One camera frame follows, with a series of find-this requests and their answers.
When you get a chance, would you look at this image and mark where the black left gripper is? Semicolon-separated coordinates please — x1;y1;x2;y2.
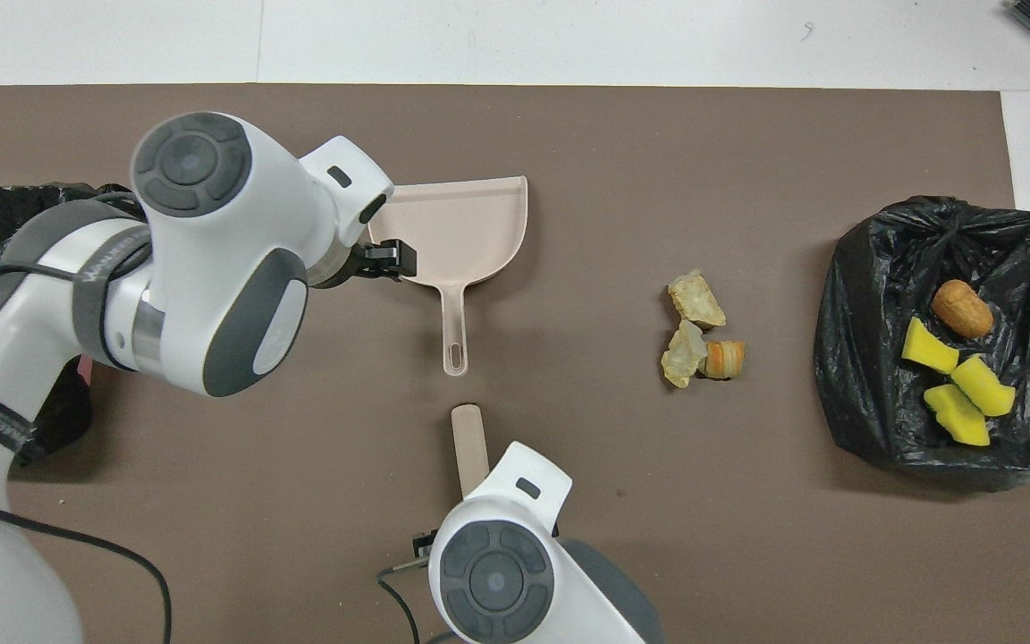
317;240;418;289

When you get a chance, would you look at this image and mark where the beige plastic dustpan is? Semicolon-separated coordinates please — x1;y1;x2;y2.
367;175;530;377

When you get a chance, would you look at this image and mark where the beige hand brush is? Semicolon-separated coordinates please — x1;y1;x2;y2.
450;403;492;502

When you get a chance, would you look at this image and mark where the pale croissant chunk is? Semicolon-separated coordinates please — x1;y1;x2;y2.
661;319;706;390
667;269;728;329

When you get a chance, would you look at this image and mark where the orange striped croissant piece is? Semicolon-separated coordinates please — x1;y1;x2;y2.
699;339;747;381

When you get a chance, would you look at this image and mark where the yellow sponge piece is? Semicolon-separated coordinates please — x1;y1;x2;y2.
950;353;1017;419
923;384;992;447
901;316;961;376

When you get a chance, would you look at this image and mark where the brown bread roll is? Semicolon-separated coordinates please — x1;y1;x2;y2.
931;279;995;340

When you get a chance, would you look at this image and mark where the bin with tied black bag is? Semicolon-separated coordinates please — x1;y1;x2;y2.
813;195;1030;493

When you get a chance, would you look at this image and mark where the large brown table mat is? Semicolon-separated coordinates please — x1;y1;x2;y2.
0;83;1030;644

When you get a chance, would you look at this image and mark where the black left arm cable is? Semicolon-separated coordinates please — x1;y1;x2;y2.
0;259;173;644

